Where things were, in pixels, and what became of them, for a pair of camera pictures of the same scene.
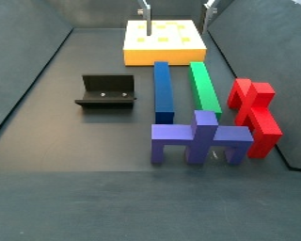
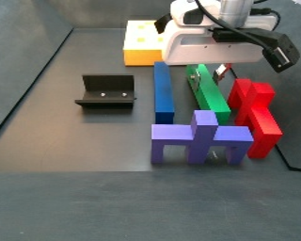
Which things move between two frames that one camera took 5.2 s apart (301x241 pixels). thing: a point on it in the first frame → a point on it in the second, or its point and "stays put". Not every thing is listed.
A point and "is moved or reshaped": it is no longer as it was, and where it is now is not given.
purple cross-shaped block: x=204 y=136 stays put
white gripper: x=144 y=11 → x=188 y=44
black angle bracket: x=108 y=91 stays put
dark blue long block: x=163 y=94 stays put
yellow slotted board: x=173 y=42 stays put
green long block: x=204 y=88 is moved or reshaped
